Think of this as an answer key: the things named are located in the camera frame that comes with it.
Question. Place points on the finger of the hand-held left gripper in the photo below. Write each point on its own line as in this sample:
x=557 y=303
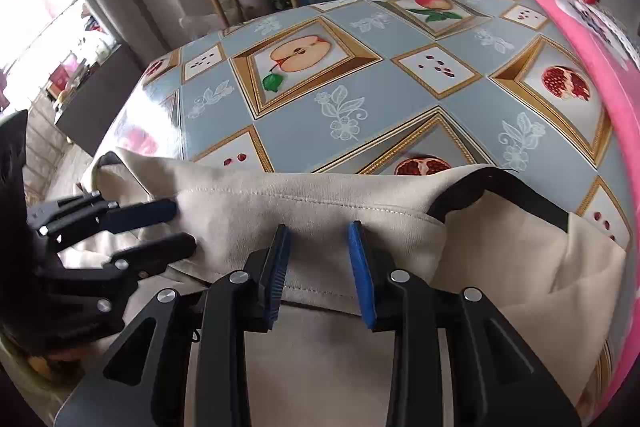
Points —
x=160 y=249
x=140 y=214

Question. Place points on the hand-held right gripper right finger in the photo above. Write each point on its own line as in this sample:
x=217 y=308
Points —
x=362 y=272

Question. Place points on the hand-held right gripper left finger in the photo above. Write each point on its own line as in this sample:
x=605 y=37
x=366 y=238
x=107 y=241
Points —
x=277 y=277

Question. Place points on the beige garment with black collar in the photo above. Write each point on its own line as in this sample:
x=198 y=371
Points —
x=325 y=212

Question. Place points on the dark cabinet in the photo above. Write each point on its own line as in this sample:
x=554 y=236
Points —
x=90 y=107

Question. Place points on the red box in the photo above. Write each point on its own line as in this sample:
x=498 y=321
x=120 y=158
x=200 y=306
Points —
x=62 y=79

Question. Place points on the fruit printed tablecloth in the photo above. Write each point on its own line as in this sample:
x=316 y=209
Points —
x=380 y=92

